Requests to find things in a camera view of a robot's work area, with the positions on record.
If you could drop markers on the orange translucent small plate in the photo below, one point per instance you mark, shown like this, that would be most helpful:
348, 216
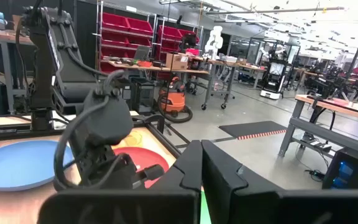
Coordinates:
134, 138

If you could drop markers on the red bin shelf rack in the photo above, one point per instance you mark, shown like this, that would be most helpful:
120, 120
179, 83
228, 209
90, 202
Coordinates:
117, 21
169, 32

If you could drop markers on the red plastic plate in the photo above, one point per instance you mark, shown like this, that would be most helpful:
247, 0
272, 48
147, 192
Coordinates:
141, 158

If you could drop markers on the grey-legged wooden workbench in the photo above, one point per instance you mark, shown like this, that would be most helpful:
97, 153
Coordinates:
322, 130

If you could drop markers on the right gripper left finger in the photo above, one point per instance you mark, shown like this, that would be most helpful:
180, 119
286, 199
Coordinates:
120, 208

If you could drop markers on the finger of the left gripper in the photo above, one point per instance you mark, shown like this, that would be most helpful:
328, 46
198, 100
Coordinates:
152, 172

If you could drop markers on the black table frame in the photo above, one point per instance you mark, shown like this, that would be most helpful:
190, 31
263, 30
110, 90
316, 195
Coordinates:
166, 137

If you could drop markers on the black mat red striped edge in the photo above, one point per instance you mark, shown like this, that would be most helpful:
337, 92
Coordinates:
250, 129

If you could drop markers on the blue plastic plate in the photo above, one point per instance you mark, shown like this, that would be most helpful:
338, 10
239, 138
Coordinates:
17, 165

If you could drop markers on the orange shop vacuum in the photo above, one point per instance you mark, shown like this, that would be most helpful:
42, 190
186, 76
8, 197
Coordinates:
174, 99

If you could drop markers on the grey ceiling pipe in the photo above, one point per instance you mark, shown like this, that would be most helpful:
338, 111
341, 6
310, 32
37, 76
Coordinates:
275, 11

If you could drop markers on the white humanoid robot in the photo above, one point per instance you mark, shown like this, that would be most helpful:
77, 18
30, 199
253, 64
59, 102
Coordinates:
213, 40

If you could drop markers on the wooden bench grey legs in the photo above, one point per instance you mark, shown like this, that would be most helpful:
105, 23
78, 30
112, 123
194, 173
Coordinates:
8, 40

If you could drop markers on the wheeled workbench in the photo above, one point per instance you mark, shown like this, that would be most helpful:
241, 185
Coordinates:
225, 67

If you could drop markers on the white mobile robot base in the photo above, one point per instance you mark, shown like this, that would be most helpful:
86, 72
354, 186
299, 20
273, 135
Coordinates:
273, 81

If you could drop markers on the black equipment case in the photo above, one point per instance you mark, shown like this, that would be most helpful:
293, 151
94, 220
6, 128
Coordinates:
143, 95

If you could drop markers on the black floor power strip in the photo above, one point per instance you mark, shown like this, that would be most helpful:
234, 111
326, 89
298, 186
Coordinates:
315, 175

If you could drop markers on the grey laptop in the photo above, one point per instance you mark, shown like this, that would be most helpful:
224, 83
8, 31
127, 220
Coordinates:
142, 53

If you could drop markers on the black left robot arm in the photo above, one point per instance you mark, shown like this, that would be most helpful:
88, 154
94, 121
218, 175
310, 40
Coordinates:
42, 62

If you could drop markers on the cardboard box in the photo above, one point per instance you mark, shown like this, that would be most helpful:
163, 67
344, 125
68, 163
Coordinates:
176, 62

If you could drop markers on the green plastic plate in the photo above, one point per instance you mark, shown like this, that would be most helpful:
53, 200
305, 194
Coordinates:
205, 208

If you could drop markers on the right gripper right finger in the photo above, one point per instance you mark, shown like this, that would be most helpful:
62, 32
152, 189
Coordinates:
259, 205

